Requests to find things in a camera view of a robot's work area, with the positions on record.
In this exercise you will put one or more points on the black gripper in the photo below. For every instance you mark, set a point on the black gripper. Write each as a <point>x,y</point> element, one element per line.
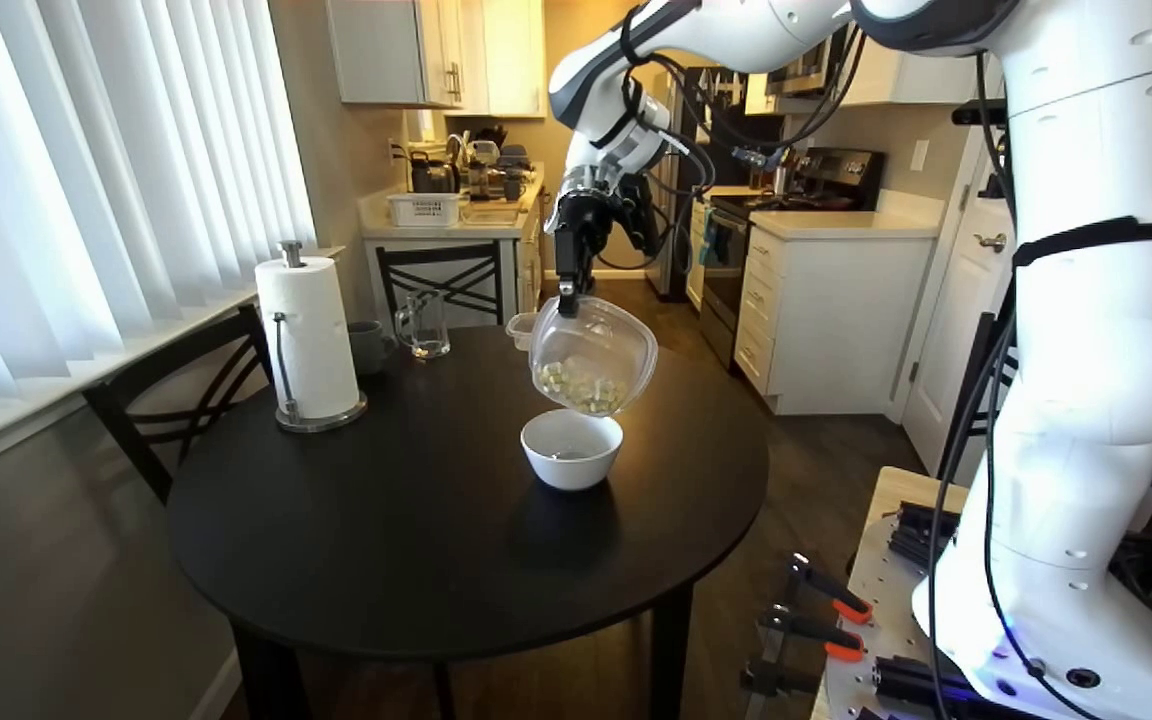
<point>583,226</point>

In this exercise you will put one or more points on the clear plastic lunchbox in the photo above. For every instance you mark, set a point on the clear plastic lunchbox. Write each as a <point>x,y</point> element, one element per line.
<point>602,339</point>

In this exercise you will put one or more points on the yellow popcorn pieces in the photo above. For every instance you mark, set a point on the yellow popcorn pieces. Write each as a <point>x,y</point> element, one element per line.
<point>577,388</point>

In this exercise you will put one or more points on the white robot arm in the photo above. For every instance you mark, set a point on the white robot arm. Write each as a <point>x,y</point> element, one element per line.
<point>1020,597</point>

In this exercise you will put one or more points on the white ceramic bowl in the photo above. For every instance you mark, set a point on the white ceramic bowl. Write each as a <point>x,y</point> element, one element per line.
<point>569,449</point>

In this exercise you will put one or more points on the glass measuring cup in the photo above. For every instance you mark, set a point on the glass measuring cup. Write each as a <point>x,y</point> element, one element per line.
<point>422,325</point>

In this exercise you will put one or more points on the dark grey mug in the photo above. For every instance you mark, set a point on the dark grey mug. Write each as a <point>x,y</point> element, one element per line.
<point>372,348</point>

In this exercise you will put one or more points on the white kitchen cabinet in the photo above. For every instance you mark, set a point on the white kitchen cabinet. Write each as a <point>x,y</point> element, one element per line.
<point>828,300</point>

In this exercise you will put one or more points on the white paper towel roll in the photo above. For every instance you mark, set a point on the white paper towel roll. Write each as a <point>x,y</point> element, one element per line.
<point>304,333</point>

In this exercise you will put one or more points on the round black table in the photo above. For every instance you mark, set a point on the round black table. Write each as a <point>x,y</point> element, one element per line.
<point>422,534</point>

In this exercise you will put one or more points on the black orange clamp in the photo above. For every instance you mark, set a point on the black orange clamp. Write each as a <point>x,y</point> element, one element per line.
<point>836,595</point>
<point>842,645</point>

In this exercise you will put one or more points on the white vertical window blinds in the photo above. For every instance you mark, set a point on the white vertical window blinds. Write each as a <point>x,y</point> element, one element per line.
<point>145,164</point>

